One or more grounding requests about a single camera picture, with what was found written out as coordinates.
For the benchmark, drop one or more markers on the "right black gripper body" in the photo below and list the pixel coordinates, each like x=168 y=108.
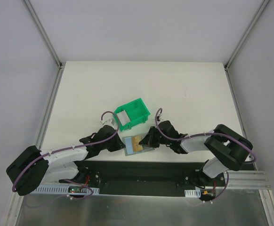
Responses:
x=151 y=138

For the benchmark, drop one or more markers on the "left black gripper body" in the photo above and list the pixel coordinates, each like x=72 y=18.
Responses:
x=116 y=143

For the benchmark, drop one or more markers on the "sage green card holder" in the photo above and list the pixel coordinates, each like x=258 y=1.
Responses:
x=128 y=146

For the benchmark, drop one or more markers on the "green plastic bin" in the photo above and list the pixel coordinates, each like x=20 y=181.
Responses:
x=132 y=114

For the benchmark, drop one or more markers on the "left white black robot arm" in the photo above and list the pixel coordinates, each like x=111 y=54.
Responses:
x=34 y=167

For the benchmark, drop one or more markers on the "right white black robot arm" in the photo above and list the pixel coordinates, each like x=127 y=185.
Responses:
x=230 y=150

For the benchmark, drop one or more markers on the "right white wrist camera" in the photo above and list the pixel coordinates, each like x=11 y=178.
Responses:
x=158 y=117

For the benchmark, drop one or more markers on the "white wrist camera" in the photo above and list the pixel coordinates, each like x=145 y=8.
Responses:
x=158 y=117
x=110 y=122

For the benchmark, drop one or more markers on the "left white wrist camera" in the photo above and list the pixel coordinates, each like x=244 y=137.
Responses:
x=110 y=122

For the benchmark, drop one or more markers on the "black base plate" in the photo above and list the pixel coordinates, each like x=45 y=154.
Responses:
x=166 y=179

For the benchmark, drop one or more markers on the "right white cable duct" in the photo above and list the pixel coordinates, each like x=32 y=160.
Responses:
x=196 y=193

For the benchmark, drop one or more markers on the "white cable duct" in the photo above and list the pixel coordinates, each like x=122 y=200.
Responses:
x=65 y=189
x=196 y=193

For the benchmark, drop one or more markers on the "left white cable duct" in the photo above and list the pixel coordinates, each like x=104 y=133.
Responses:
x=65 y=189

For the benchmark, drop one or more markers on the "aluminium front rail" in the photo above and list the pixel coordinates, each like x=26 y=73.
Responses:
x=247 y=179

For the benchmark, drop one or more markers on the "left aluminium frame post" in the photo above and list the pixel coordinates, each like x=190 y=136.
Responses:
x=42 y=32

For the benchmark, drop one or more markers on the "aluminium frame post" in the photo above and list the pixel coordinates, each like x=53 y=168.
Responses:
x=247 y=32
x=42 y=32

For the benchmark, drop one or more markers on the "right aluminium frame post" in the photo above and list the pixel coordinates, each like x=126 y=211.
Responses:
x=247 y=32

